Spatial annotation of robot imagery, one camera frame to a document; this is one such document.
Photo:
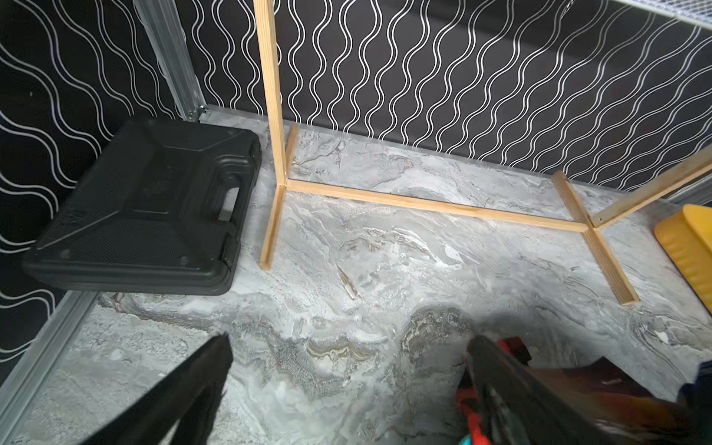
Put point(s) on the white wire mesh basket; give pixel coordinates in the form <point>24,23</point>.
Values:
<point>695,12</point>

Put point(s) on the red black plaid shirt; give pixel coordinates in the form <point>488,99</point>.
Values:
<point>466,396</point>

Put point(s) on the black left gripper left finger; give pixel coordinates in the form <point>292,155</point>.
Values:
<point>185,402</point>

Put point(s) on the wooden clothes rack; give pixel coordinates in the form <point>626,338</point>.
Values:
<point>283,145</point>

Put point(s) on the black box on floor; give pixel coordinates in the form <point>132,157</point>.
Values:
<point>160,212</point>

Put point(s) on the yellow plastic tray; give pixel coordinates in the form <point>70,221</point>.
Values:
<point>686,238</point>

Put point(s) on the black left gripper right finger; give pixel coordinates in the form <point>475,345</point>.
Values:
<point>515,407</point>

